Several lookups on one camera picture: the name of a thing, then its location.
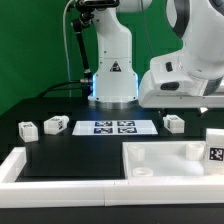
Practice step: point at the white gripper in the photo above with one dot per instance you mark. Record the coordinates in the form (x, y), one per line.
(173, 90)

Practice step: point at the white square tabletop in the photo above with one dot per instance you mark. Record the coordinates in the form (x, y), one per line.
(166, 159)

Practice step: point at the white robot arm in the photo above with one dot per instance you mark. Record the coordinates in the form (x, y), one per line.
(198, 23)

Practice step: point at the white sheet with AprilTags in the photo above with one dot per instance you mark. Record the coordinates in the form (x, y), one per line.
(114, 127)

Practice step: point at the white U-shaped obstacle fence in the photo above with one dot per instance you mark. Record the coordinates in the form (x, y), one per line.
(155, 190)

